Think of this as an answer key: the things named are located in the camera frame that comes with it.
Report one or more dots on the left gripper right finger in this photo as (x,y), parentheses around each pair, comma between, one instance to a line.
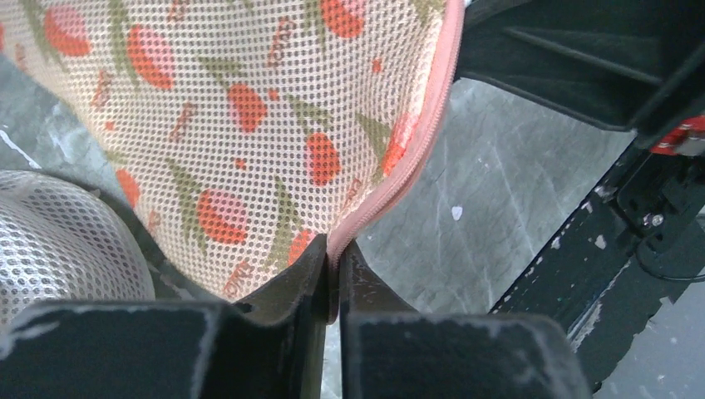
(390,350)

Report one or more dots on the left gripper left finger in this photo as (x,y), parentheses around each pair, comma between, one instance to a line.
(267,345)

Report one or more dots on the floral mesh laundry bag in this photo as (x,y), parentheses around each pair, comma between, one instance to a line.
(240,130)

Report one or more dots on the white mesh laundry bag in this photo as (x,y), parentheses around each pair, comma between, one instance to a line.
(60,242)

